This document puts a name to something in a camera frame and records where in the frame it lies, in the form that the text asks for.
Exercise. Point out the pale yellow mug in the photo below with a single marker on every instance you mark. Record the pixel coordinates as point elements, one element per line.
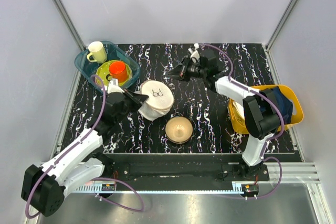
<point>97,52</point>

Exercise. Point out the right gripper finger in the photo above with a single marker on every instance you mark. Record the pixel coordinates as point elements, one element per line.
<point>175,73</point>
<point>183,65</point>

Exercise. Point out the white cloth in basket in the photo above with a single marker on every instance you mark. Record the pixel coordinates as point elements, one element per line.
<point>239,111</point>

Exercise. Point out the orange cup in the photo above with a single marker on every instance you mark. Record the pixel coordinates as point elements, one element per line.
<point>117,70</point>

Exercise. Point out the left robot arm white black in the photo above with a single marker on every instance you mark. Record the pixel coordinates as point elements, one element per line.
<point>45,187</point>

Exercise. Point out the teal plastic bin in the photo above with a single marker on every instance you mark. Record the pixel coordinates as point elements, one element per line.
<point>114,53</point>

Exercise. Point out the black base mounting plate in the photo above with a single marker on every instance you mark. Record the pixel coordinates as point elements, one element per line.
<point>173,171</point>

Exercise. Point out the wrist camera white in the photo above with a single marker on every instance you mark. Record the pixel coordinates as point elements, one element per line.
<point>113,87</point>
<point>193,53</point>

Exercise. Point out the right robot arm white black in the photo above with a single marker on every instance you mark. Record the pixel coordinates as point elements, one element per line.
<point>261,114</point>

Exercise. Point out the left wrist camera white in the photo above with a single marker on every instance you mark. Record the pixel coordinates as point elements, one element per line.
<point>113,87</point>

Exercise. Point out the navy blue garment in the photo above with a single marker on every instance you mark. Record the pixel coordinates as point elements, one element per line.
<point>285,106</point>

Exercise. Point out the yellow-green plate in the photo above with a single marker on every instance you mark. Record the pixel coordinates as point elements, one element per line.
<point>103,70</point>

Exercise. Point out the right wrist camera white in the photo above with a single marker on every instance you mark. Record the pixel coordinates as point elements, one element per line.
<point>193,53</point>

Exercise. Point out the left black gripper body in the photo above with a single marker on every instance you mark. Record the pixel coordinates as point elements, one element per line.
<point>129,107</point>

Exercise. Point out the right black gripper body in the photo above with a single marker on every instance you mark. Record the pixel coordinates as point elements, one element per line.
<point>194,71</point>

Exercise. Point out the yellow plastic basket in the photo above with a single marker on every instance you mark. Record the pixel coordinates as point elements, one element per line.
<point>297,114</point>

